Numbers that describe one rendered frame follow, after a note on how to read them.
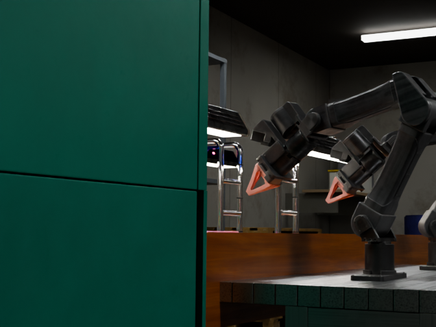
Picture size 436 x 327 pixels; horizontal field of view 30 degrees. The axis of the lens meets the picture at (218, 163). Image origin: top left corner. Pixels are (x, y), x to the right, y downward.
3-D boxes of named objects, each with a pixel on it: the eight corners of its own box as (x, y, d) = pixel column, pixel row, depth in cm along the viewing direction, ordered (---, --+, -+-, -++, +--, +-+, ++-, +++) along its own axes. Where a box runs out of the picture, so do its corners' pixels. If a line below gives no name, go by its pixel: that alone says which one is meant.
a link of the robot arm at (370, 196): (346, 228, 177) (411, 91, 169) (362, 228, 182) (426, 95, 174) (368, 242, 173) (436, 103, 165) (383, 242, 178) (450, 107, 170)
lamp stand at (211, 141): (245, 255, 317) (246, 142, 321) (219, 257, 300) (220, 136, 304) (204, 254, 327) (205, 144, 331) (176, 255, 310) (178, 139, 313)
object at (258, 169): (235, 182, 195) (262, 156, 192) (249, 183, 202) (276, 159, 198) (250, 204, 193) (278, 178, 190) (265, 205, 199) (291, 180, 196)
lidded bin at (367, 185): (340, 194, 1008) (340, 172, 1010) (374, 194, 989) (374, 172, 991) (327, 193, 963) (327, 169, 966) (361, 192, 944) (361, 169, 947)
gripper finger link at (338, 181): (316, 192, 235) (340, 171, 232) (326, 194, 242) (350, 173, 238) (331, 210, 233) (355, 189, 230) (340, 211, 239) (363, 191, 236)
